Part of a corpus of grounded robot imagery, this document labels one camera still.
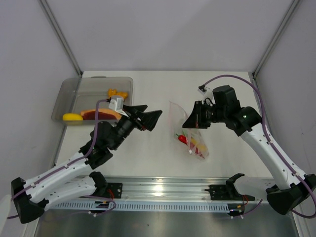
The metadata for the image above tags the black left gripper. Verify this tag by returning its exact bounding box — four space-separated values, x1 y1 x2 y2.
110 105 161 150

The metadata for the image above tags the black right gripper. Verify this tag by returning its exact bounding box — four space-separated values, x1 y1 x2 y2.
183 101 227 129

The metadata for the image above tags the clear pink zip top bag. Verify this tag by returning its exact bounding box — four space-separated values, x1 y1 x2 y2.
168 101 209 160

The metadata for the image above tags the red chili pepper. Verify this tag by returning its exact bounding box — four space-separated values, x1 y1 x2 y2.
175 133 207 158

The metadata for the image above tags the yellow lemon toy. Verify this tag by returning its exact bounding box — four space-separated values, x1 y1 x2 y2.
62 113 83 121
190 139 208 154

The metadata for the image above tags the orange ginger root toy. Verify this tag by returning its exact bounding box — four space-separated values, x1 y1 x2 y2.
107 88 129 99

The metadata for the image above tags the grey translucent plastic tray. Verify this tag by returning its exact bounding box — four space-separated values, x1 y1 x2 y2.
51 77 133 125

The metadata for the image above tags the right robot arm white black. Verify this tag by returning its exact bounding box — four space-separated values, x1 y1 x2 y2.
182 85 316 215

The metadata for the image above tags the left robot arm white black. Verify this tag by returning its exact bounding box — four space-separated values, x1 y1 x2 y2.
11 105 162 224

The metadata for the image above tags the red grapefruit wedge toy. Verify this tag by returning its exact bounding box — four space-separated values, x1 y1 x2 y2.
80 108 122 120

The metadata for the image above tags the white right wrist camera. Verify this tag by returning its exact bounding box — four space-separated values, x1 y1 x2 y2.
198 84 213 102

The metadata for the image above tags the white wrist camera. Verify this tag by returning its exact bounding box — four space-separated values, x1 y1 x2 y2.
109 95 128 117
198 84 213 102

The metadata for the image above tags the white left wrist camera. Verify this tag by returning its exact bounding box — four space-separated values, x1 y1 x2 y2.
109 95 128 117

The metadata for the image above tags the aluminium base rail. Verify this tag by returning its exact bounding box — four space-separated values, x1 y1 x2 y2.
33 176 302 203

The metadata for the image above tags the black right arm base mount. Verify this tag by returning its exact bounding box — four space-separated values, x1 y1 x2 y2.
205 185 255 201

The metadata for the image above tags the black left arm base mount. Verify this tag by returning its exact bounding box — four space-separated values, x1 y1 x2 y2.
101 182 123 199

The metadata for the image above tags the grey slotted cable duct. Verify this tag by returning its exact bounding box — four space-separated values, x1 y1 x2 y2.
51 199 230 213

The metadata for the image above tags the left aluminium frame post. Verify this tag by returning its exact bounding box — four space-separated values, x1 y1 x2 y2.
38 0 83 78

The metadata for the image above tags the aluminium frame post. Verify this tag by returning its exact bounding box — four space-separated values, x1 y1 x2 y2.
38 0 83 78
252 0 303 79

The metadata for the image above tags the right aluminium frame post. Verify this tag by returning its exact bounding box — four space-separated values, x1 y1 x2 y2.
252 0 303 79

